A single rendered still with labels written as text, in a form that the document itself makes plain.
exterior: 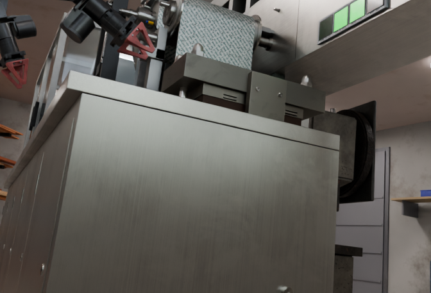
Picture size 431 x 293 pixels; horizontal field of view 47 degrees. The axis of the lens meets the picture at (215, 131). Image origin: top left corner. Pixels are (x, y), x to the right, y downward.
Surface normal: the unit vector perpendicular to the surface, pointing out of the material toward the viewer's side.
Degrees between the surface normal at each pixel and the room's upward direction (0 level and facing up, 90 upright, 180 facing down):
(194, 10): 90
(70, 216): 90
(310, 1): 90
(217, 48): 90
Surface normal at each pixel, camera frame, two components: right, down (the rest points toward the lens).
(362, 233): -0.84, -0.22
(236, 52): 0.43, -0.18
